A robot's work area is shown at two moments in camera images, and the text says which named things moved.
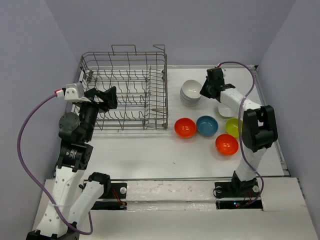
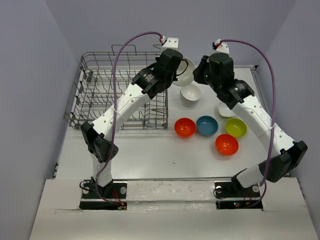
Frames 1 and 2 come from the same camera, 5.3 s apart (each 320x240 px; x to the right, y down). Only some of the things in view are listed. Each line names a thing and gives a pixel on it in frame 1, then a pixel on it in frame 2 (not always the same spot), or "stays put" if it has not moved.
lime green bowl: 231,125 stays put
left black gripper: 109,96 -> 174,78
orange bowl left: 185,127 stays put
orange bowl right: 227,144 stays put
